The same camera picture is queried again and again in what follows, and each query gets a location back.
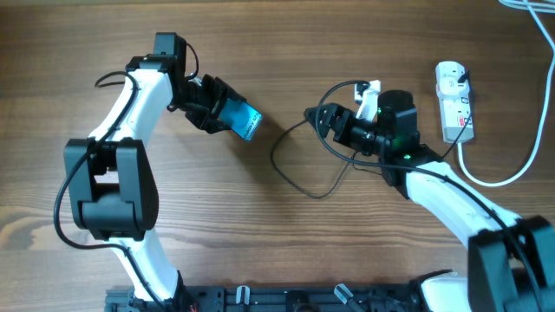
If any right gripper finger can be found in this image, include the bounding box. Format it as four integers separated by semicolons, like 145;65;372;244
318;102;354;126
304;107;336;139

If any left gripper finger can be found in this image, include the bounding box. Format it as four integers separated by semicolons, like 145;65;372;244
201;74;246;108
185;110;231;134

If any Galaxy S25 smartphone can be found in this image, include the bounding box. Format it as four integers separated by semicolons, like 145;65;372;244
219;100;263;141

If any black USB charging cable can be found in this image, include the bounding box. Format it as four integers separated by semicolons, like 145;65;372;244
269;71;473;200

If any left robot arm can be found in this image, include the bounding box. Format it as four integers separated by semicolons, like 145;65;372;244
54;32;263;311

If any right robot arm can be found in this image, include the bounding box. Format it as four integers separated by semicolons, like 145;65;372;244
304;90;554;311

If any white charger plug adapter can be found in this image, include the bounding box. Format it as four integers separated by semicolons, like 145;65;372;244
436;76;469;100

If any white power strip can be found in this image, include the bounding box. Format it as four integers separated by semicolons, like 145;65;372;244
435;61;474;143

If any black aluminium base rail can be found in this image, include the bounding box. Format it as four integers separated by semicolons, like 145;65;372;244
104;283;417;312

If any white power strip cord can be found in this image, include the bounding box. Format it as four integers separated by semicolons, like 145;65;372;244
456;0;555;188

